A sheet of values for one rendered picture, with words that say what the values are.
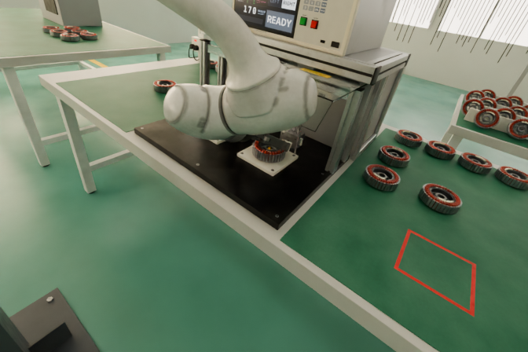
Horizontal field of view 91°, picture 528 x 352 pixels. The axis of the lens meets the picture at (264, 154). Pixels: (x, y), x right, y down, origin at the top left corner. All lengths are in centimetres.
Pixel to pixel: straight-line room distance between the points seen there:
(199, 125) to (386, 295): 51
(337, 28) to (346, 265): 62
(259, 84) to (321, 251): 42
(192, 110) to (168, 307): 107
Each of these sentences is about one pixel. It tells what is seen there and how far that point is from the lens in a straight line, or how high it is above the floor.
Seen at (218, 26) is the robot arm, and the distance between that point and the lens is 43.
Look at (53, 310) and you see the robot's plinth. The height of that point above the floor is 2.
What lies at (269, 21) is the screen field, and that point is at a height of 116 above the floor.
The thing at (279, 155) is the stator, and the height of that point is 81.
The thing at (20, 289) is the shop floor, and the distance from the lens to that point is 167.
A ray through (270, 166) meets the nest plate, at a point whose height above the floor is 78.
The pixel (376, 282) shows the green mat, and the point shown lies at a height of 75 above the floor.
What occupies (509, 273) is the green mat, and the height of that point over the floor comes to 75.
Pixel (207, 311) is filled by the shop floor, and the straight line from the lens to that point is 139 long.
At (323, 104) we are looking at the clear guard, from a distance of 59.
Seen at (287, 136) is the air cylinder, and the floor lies 81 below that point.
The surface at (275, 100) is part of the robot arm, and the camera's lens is 43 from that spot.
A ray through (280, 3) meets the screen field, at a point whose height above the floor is 122.
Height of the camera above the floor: 125
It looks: 32 degrees down
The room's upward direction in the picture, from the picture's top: 9 degrees clockwise
